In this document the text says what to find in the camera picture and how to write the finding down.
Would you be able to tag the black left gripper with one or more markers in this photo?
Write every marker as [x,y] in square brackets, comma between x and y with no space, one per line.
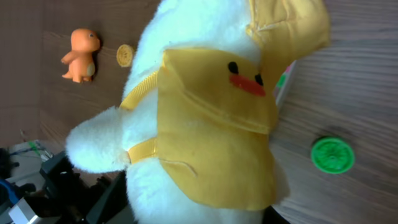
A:
[75,199]

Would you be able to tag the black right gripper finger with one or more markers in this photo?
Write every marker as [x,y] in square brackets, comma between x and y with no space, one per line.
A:
[271,216]

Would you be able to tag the green round disc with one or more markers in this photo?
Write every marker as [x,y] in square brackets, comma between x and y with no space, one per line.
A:
[332,155]

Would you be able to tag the white plush duck toy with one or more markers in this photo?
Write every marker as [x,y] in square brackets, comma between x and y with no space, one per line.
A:
[192,131]

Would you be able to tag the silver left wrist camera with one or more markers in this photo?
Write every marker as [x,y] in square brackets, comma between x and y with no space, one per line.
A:
[22,213]

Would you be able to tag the yellow round disc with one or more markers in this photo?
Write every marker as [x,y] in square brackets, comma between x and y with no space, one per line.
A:
[124,55]

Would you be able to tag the orange dinosaur figure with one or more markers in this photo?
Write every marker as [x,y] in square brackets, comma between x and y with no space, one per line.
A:
[81,66]

